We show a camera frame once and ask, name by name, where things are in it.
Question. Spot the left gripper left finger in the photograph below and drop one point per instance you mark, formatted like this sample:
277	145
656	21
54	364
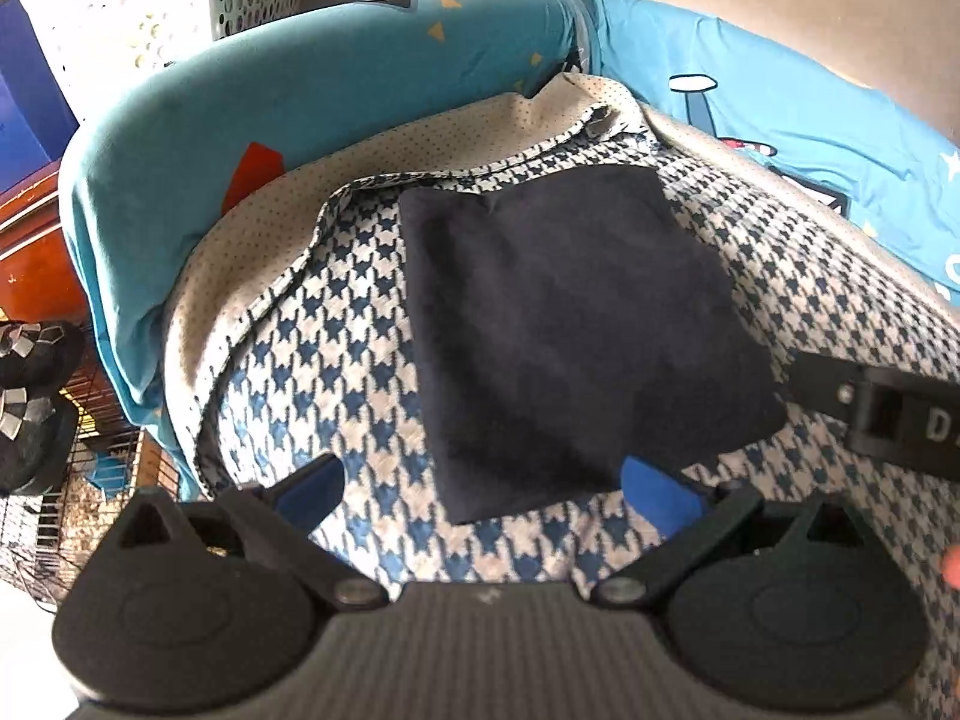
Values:
275	526

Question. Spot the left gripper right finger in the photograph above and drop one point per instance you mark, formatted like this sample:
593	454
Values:
694	522

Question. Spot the black garment red print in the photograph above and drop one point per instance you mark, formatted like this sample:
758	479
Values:
565	325

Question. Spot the person's right hand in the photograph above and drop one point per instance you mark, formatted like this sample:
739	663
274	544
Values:
950	566

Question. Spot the houndstooth mattress cover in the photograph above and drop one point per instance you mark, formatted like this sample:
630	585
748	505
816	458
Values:
287	335

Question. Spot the black plush slipper lower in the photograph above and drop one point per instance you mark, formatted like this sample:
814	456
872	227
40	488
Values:
37	436

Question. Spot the black plush slipper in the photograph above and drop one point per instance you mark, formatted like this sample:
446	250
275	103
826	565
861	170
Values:
40	356
37	436

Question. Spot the black plush slipper upper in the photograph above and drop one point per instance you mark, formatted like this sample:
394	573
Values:
40	356

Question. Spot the brown wooden cabinet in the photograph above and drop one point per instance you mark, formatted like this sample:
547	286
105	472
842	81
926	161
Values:
38	280

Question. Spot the blue cartoon print bedsheet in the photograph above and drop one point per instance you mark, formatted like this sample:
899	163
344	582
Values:
142	185

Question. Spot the blue box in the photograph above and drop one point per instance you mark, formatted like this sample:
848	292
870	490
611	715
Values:
37	123

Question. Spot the white laundry basket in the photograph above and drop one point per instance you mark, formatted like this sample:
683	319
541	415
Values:
98	50

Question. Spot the wire shoe rack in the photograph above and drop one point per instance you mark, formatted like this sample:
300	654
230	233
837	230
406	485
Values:
47	540

